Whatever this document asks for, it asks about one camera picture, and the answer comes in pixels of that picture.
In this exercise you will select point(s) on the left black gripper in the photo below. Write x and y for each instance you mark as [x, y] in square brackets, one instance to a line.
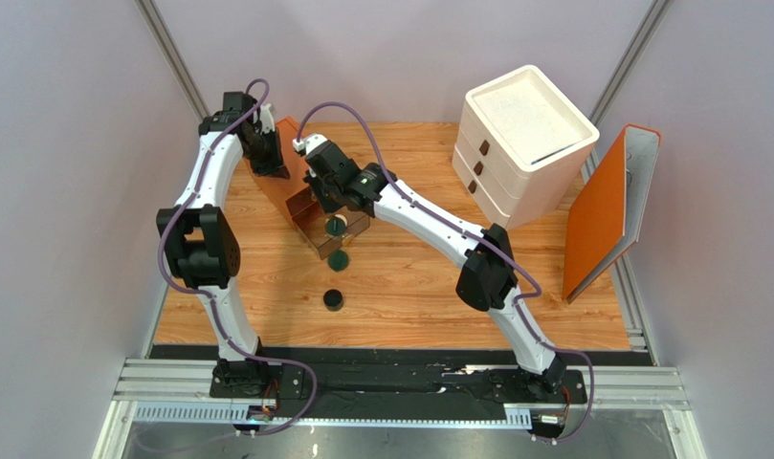
[276, 166]

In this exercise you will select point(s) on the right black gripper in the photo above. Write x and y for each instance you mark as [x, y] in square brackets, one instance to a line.
[329, 195]

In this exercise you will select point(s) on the gold round jar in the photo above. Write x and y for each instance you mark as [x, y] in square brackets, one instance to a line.
[336, 226]

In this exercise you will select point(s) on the clear bottom drawer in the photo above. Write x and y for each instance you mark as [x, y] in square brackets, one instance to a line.
[310, 224]

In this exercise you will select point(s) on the black round compact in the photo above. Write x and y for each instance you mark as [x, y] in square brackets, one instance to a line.
[333, 300]

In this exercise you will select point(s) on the dark green round compact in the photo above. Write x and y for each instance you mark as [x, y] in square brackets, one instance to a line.
[338, 260]

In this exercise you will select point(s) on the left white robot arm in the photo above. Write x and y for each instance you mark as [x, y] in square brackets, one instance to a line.
[199, 254]

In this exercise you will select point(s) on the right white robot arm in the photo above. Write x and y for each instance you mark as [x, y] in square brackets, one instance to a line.
[487, 280]

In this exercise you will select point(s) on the white three-drawer cabinet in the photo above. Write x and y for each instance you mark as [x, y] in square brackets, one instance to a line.
[520, 144]

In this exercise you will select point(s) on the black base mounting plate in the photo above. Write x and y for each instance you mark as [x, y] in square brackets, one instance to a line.
[346, 384]

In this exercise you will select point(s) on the orange binder folder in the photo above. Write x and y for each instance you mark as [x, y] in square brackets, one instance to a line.
[606, 218]

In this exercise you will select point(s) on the aluminium frame rail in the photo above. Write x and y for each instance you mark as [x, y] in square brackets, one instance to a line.
[178, 390]

